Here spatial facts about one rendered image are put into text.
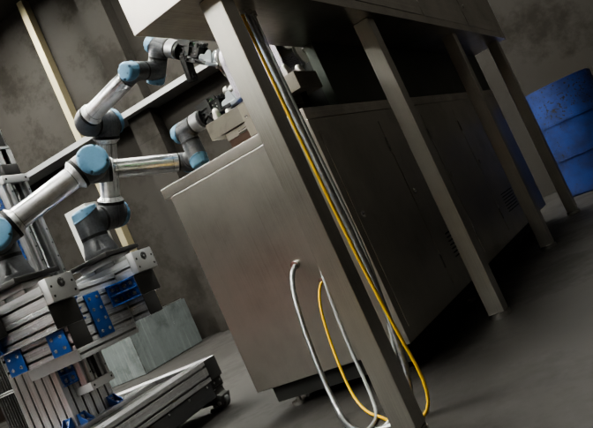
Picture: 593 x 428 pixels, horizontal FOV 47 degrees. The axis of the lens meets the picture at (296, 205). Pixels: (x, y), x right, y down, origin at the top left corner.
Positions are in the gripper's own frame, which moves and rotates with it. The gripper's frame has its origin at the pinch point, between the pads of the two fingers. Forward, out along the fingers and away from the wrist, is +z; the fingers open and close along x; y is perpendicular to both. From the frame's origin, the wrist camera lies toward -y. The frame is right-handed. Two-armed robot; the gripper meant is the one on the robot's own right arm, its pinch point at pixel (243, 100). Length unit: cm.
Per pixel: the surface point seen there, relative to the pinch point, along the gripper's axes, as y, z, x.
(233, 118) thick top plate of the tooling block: -9.2, 5.5, -19.9
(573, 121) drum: -59, 59, 300
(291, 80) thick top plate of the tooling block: -8.6, 31.6, -19.9
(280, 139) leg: -33, 51, -77
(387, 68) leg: -15, 51, 13
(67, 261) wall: 37, -517, 335
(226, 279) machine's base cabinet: -58, -21, -26
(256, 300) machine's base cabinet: -69, -13, -26
